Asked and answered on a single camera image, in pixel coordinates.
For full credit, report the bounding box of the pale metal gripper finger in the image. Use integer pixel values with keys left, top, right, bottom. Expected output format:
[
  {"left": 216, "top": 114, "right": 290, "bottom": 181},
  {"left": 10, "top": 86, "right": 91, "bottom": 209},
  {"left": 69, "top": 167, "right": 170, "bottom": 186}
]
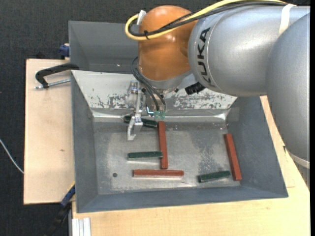
[
  {"left": 126, "top": 116, "right": 144, "bottom": 142},
  {"left": 126, "top": 81, "right": 146, "bottom": 117}
]

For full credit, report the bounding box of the dark green flat block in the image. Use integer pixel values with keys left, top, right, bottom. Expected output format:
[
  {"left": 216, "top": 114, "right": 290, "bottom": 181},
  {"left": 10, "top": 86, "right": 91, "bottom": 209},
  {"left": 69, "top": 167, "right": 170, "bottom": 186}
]
[
  {"left": 197, "top": 170, "right": 232, "bottom": 183},
  {"left": 127, "top": 150, "right": 164, "bottom": 160},
  {"left": 123, "top": 115, "right": 158, "bottom": 128}
]

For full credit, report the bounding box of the red-brown flat block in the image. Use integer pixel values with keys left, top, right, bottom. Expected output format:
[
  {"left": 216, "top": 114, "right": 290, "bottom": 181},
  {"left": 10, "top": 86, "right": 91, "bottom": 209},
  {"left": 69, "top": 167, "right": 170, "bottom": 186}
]
[
  {"left": 132, "top": 169, "right": 185, "bottom": 178},
  {"left": 223, "top": 133, "right": 243, "bottom": 181},
  {"left": 157, "top": 121, "right": 169, "bottom": 170}
]

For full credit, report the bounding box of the grey metal bin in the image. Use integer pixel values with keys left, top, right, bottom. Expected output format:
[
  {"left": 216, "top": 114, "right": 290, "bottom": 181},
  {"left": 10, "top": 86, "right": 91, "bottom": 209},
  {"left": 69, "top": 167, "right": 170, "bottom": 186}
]
[{"left": 68, "top": 20, "right": 289, "bottom": 213}]

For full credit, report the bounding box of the pale wood flat board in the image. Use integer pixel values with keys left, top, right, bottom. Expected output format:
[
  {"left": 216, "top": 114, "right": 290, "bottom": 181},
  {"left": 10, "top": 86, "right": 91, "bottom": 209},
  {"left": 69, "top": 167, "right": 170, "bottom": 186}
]
[{"left": 23, "top": 59, "right": 76, "bottom": 205}]

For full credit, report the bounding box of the black cylinder on white bracket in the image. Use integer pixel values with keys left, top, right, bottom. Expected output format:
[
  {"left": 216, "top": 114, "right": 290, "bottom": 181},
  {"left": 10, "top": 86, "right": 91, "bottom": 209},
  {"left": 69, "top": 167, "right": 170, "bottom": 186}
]
[{"left": 176, "top": 75, "right": 206, "bottom": 95}]

